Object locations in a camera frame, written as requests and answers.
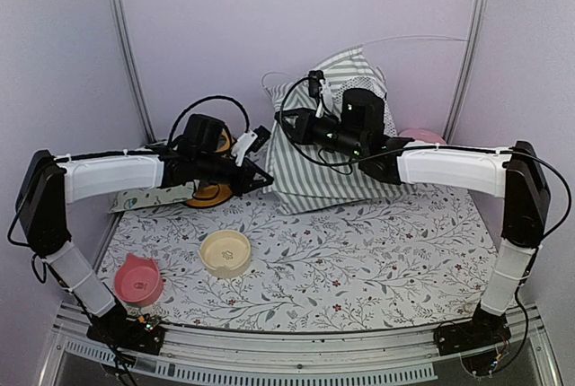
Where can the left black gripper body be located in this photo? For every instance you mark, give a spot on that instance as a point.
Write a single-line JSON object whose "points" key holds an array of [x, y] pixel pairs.
{"points": [[207, 169]]}

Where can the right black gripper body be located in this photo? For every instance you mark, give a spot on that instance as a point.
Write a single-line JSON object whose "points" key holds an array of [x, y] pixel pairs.
{"points": [[342, 145]]}

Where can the green patterned cushion mat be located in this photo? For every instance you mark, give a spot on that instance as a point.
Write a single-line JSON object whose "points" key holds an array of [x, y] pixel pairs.
{"points": [[133, 199]]}

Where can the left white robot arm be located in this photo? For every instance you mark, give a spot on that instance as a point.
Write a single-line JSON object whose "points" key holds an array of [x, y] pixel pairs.
{"points": [[51, 183]]}

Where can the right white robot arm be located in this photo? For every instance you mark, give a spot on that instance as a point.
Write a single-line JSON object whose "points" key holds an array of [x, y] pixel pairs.
{"points": [[514, 175]]}

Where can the cream pet bowl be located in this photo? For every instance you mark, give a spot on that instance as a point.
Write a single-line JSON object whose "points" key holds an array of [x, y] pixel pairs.
{"points": [[226, 254]]}

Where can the red cat-ear pet bowl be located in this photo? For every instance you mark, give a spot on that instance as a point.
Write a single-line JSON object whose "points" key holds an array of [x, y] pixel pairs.
{"points": [[138, 281]]}

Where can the pink plate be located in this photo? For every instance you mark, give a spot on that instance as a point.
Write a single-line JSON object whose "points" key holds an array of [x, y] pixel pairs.
{"points": [[423, 135]]}

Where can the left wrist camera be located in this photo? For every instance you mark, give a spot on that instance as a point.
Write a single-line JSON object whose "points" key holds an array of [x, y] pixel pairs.
{"points": [[249, 142]]}

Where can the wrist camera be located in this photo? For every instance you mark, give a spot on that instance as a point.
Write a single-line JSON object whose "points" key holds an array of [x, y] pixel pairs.
{"points": [[249, 142], [320, 91]]}

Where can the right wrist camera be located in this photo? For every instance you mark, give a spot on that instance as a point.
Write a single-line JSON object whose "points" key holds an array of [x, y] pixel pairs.
{"points": [[320, 91]]}

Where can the front aluminium rail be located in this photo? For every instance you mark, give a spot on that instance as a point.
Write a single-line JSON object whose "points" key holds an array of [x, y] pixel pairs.
{"points": [[200, 356]]}

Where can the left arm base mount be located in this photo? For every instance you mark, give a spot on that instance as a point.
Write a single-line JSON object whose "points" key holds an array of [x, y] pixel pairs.
{"points": [[122, 332]]}

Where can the left aluminium frame post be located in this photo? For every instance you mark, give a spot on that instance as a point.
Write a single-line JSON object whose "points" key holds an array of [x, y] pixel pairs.
{"points": [[129, 61]]}

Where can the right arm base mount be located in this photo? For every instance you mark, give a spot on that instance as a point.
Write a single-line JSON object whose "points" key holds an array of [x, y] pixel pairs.
{"points": [[480, 331]]}

